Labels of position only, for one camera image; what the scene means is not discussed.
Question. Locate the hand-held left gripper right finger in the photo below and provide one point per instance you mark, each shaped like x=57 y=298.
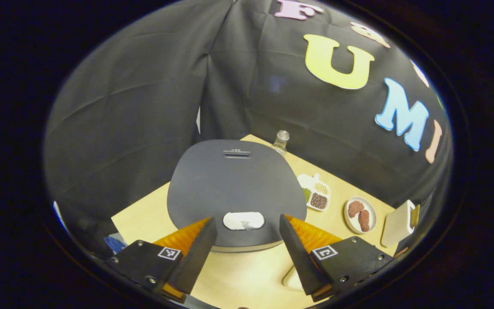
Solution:
x=300 y=259

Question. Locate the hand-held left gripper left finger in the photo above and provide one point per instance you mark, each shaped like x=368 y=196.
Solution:
x=195 y=259

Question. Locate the white rice box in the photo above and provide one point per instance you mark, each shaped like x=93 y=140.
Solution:
x=292 y=279

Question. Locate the grey rice cooker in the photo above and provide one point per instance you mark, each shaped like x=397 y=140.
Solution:
x=230 y=180

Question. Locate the white round plate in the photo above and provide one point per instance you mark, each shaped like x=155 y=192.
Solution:
x=350 y=224

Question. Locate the white divided bean dish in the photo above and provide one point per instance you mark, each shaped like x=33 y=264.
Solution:
x=317 y=199

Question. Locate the brown meat piece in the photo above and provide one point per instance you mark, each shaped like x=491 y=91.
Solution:
x=364 y=221
x=355 y=209

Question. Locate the blue white packet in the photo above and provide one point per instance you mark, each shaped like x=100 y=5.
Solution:
x=116 y=244

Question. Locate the white toaster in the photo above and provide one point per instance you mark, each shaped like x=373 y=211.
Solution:
x=397 y=225

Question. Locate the small glass bottle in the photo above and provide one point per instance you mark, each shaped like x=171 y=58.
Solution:
x=280 y=143

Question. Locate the brown toast slice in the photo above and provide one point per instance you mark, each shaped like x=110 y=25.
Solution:
x=415 y=214

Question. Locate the black backdrop cloth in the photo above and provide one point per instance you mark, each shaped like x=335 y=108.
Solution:
x=122 y=107

